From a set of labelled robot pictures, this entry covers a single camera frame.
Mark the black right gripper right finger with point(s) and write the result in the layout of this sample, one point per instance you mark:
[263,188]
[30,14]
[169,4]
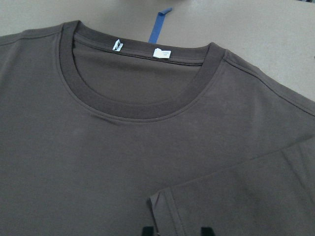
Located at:
[206,231]

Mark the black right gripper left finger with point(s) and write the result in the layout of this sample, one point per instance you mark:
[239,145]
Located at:
[148,231]

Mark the brown t-shirt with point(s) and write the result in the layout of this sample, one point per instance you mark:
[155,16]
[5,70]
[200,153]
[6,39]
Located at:
[101,136]

